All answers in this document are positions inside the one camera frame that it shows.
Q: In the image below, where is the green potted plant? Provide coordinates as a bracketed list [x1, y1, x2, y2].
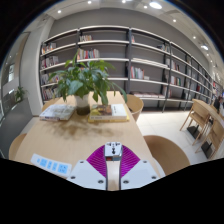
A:
[47, 49, 129, 116]

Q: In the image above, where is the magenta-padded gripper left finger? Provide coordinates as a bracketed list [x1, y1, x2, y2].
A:
[66, 145, 108, 191]

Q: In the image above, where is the small green floor plant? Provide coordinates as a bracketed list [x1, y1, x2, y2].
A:
[13, 85, 28, 103]

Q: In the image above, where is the small white charger block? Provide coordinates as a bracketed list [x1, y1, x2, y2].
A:
[104, 141, 124, 162]

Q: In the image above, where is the yellow book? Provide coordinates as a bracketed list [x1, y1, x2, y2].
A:
[87, 114, 131, 124]

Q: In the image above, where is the light wooden chair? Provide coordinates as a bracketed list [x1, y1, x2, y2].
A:
[142, 134, 191, 177]
[41, 97, 62, 113]
[126, 93, 145, 123]
[8, 133, 28, 161]

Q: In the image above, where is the white-covered book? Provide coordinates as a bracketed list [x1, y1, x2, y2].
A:
[39, 103, 77, 122]

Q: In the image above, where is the group of ceiling lights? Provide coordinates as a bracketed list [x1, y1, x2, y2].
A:
[56, 0, 211, 52]

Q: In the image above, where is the white power strip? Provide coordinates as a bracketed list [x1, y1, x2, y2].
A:
[30, 152, 73, 178]

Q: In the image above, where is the grey bookshelf unit with books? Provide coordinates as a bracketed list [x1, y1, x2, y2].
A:
[39, 25, 222, 113]

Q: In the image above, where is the person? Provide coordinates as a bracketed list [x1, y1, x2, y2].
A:
[213, 95, 224, 115]

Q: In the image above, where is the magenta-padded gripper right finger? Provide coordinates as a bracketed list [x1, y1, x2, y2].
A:
[119, 145, 161, 191]

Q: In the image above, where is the dark photo-covered book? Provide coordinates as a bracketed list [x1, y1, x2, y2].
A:
[89, 103, 129, 121]

